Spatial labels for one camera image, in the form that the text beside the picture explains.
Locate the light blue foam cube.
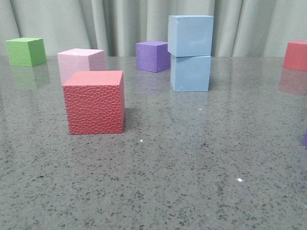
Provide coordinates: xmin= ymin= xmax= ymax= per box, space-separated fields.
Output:
xmin=170 ymin=55 xmax=211 ymax=92

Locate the purple foam cube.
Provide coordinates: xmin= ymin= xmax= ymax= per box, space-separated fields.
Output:
xmin=135 ymin=41 xmax=171 ymax=72

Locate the large red textured cube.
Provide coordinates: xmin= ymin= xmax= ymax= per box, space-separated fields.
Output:
xmin=62 ymin=70 xmax=125 ymax=135

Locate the pink foam cube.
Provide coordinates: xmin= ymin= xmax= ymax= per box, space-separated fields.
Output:
xmin=57 ymin=48 xmax=106 ymax=84

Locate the grey-green curtain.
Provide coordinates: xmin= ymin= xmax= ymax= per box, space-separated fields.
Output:
xmin=0 ymin=0 xmax=307 ymax=57

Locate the green foam cube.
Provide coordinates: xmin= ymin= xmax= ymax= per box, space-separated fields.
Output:
xmin=5 ymin=38 xmax=47 ymax=67

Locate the purple cube at edge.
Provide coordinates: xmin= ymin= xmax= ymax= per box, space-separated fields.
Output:
xmin=303 ymin=131 xmax=307 ymax=146

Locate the red cube at right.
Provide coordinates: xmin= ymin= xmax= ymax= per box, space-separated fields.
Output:
xmin=283 ymin=40 xmax=307 ymax=71

